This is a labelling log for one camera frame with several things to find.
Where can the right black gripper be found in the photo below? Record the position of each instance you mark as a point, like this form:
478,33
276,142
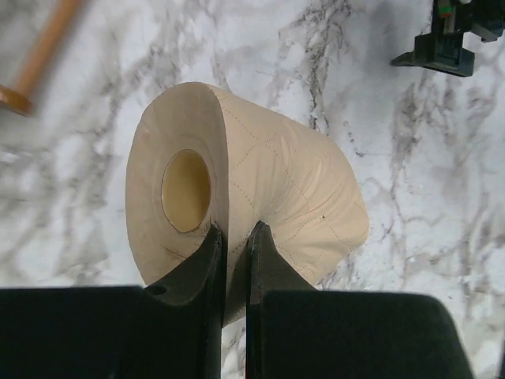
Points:
442,49

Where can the wooden slatted rack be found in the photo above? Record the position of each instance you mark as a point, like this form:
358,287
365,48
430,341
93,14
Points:
18,98

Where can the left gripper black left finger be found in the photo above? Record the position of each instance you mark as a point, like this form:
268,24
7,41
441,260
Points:
170,329

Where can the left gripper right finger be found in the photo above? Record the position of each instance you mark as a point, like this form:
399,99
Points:
296,331

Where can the brown paper roll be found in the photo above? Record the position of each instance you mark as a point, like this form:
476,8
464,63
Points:
202,156

